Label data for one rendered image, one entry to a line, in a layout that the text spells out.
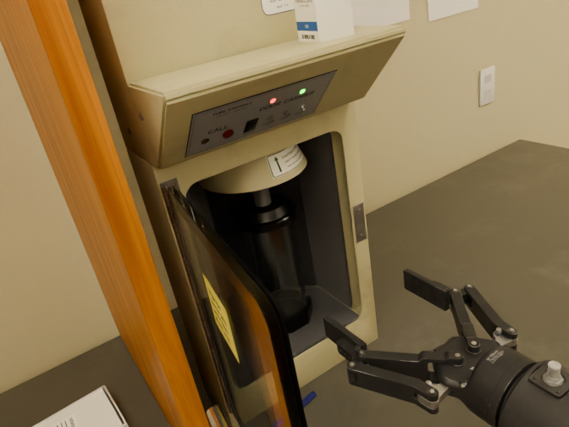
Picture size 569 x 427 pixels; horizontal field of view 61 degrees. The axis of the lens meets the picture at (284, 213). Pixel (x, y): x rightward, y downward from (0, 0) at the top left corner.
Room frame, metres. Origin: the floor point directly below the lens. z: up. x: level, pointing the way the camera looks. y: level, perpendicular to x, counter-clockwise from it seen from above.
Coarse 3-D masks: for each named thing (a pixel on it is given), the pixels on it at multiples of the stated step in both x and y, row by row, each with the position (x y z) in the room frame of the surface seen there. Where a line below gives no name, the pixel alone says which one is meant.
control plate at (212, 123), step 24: (264, 96) 0.54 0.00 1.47; (288, 96) 0.57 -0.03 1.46; (312, 96) 0.60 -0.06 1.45; (192, 120) 0.50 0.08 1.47; (216, 120) 0.53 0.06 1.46; (240, 120) 0.56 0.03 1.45; (264, 120) 0.58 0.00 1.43; (288, 120) 0.62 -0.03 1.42; (192, 144) 0.54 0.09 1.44; (216, 144) 0.57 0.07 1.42
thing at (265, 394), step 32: (192, 224) 0.44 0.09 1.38; (192, 256) 0.50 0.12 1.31; (224, 256) 0.35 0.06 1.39; (224, 288) 0.37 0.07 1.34; (256, 288) 0.30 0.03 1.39; (256, 320) 0.29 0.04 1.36; (224, 352) 0.47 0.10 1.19; (256, 352) 0.32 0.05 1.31; (256, 384) 0.35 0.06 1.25; (288, 384) 0.27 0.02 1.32; (256, 416) 0.39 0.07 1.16; (288, 416) 0.27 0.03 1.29
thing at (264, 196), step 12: (252, 192) 0.73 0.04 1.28; (264, 192) 0.72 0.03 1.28; (252, 204) 0.74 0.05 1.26; (264, 204) 0.72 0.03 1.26; (276, 204) 0.72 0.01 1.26; (288, 204) 0.73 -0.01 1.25; (240, 216) 0.72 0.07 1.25; (252, 216) 0.70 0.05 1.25; (264, 216) 0.70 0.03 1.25; (276, 216) 0.70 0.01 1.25
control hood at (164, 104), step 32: (384, 32) 0.60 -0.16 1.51; (224, 64) 0.57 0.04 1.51; (256, 64) 0.53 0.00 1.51; (288, 64) 0.53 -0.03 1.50; (320, 64) 0.56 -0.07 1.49; (352, 64) 0.60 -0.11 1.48; (384, 64) 0.65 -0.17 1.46; (160, 96) 0.47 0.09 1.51; (192, 96) 0.48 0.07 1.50; (224, 96) 0.51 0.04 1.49; (352, 96) 0.67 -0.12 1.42; (160, 128) 0.49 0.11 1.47; (160, 160) 0.53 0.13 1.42
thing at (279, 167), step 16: (256, 160) 0.67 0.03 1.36; (272, 160) 0.67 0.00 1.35; (288, 160) 0.68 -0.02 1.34; (304, 160) 0.72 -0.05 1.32; (224, 176) 0.67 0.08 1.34; (240, 176) 0.66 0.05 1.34; (256, 176) 0.66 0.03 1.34; (272, 176) 0.66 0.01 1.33; (288, 176) 0.67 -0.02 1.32; (224, 192) 0.66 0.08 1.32; (240, 192) 0.65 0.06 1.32
